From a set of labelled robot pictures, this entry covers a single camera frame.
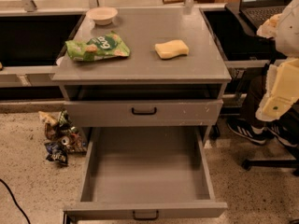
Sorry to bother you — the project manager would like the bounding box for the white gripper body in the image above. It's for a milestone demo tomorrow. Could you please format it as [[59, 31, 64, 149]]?
[[255, 13, 299, 123]]

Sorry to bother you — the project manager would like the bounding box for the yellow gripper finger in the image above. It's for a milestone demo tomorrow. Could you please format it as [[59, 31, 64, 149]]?
[[262, 59, 299, 119], [269, 14, 281, 28]]

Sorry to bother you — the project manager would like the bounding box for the yellow sponge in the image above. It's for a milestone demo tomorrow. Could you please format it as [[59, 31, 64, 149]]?
[[154, 40, 189, 59]]

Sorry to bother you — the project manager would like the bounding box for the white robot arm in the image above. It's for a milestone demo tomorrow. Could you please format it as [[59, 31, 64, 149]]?
[[255, 0, 299, 121]]

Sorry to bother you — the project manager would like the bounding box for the grey middle drawer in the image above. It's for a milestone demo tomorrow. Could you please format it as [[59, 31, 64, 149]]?
[[64, 100, 222, 127]]

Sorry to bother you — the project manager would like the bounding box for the grey drawer cabinet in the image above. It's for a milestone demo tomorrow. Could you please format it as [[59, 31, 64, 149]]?
[[51, 6, 233, 136]]

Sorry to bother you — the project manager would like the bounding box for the open grey lower drawer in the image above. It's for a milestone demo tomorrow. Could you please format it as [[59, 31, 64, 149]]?
[[64, 126, 227, 224]]

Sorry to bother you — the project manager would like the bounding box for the black laptop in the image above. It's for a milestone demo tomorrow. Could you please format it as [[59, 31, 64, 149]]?
[[239, 0, 291, 30]]

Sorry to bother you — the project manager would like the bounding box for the black white right sneaker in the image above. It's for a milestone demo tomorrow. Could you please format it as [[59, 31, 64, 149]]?
[[267, 122, 299, 147]]

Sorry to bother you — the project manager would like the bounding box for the black white sneaker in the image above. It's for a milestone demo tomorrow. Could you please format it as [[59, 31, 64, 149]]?
[[227, 119, 266, 146], [267, 122, 299, 147]]

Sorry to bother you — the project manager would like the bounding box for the black white left sneaker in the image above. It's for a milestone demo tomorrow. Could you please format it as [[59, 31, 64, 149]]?
[[227, 119, 266, 146]]

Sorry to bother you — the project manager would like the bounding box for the black office chair base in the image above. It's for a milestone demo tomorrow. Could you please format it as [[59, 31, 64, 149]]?
[[241, 147, 299, 176]]

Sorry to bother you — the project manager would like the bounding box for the wooden stick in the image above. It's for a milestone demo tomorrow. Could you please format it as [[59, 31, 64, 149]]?
[[162, 0, 184, 4]]

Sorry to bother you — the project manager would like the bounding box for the green snack bag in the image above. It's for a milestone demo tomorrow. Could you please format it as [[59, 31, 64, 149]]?
[[65, 31, 131, 62]]

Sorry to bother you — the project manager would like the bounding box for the white bowl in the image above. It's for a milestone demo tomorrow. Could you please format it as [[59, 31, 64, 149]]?
[[86, 7, 118, 25]]

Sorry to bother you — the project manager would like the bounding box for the pile of snack wrappers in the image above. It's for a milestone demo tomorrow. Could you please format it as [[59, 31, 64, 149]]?
[[38, 109, 87, 166]]

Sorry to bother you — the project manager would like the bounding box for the black middle drawer handle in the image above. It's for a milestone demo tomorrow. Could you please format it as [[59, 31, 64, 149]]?
[[131, 107, 157, 116]]

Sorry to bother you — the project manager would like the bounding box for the black drawer handle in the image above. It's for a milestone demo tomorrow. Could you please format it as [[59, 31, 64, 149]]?
[[132, 210, 160, 221], [131, 107, 157, 116]]

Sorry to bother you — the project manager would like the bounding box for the black lower drawer handle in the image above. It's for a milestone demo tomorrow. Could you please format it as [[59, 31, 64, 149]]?
[[132, 210, 160, 221]]

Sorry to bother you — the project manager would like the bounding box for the black floor cable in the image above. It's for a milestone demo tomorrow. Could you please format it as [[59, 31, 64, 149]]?
[[0, 178, 32, 224]]

